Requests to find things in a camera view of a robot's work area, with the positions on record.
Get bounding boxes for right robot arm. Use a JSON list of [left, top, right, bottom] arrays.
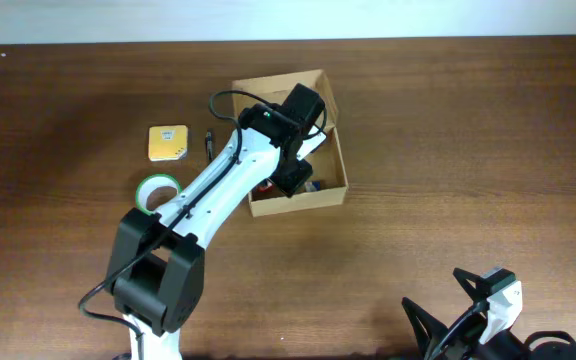
[[402, 267, 576, 360]]

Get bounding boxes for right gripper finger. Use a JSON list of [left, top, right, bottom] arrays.
[[401, 297, 448, 358], [453, 268, 488, 303]]

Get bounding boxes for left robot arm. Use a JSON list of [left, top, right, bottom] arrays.
[[102, 100, 327, 359]]

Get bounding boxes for brown cardboard box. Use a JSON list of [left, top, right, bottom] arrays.
[[232, 69, 348, 217]]

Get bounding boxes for yellow sticky note pad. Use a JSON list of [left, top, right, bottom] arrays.
[[148, 125, 188, 162]]

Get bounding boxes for blue white staples box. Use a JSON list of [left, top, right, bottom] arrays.
[[304, 181, 325, 193]]

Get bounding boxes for black pen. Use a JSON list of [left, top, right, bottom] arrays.
[[205, 129, 214, 163]]

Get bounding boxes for orange black stapler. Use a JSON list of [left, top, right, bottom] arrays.
[[257, 179, 274, 193]]

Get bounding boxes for green tape roll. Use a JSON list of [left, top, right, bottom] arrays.
[[135, 174, 181, 215]]

